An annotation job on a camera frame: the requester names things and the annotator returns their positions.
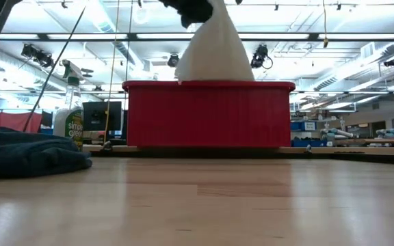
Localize white textured cloth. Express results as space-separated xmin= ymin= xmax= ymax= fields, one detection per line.
xmin=174 ymin=0 xmax=255 ymax=83

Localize dark navy towel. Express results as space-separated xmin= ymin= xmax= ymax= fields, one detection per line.
xmin=0 ymin=126 xmax=93 ymax=180

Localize red plastic laundry basket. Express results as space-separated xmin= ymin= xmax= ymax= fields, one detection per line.
xmin=121 ymin=80 xmax=296 ymax=148

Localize black computer monitor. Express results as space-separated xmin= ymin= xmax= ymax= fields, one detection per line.
xmin=82 ymin=101 xmax=122 ymax=133

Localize cleaner spray bottle green label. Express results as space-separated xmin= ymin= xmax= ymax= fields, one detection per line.
xmin=53 ymin=59 xmax=84 ymax=151

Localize blue storage bin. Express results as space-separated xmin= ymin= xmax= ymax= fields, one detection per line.
xmin=291 ymin=137 xmax=328 ymax=148

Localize small black monitor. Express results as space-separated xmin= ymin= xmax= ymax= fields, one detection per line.
xmin=41 ymin=111 xmax=53 ymax=129

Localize red hanging cloth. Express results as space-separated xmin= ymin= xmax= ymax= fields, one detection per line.
xmin=0 ymin=111 xmax=43 ymax=133

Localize light wooden desk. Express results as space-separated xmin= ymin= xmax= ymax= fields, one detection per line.
xmin=82 ymin=143 xmax=394 ymax=157

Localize background wooden workbench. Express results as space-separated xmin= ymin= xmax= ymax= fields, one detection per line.
xmin=330 ymin=137 xmax=394 ymax=147

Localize black ceiling rail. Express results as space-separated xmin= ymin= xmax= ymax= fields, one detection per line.
xmin=0 ymin=32 xmax=394 ymax=42

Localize yellow ceiling cord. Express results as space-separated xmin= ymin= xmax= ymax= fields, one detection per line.
xmin=321 ymin=0 xmax=329 ymax=49

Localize long black cable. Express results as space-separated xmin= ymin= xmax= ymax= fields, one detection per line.
xmin=22 ymin=5 xmax=88 ymax=133

